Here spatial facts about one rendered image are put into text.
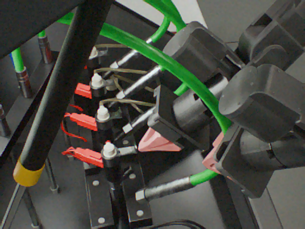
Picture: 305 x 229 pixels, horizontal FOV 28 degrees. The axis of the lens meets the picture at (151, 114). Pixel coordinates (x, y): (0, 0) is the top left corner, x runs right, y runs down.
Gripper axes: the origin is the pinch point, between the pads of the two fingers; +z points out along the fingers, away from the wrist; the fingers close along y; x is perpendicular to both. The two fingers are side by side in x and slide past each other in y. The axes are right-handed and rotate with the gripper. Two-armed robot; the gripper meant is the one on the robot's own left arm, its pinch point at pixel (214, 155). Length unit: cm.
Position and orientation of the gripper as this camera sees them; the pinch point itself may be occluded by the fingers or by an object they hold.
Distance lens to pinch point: 79.2
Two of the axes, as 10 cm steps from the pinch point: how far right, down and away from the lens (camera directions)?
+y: -5.0, 7.7, -4.1
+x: 7.3, 6.2, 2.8
